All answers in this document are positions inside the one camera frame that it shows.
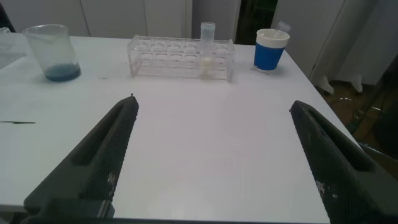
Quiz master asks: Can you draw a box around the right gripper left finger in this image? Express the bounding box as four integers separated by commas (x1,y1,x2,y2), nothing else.
24,94,140,216

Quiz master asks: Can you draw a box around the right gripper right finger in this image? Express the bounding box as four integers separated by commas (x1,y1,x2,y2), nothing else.
289,100,398,224

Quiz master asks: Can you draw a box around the test tube with pale pigment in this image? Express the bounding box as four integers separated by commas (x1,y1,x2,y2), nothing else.
199,21,216,78

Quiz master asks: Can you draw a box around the test tube with red pigment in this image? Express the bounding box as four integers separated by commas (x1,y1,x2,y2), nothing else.
272,20,292,40

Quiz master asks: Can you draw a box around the clear glass beaker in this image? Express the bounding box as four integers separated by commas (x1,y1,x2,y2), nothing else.
22,24,82,83

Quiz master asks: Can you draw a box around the clear acrylic test tube rack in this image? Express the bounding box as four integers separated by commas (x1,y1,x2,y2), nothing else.
126,34,236,83
0,27,28,70

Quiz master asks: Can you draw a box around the white partition foot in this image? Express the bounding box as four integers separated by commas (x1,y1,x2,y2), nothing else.
313,74,365,95

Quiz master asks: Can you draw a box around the blue white paper cup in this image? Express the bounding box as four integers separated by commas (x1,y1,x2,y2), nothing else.
252,28,291,73

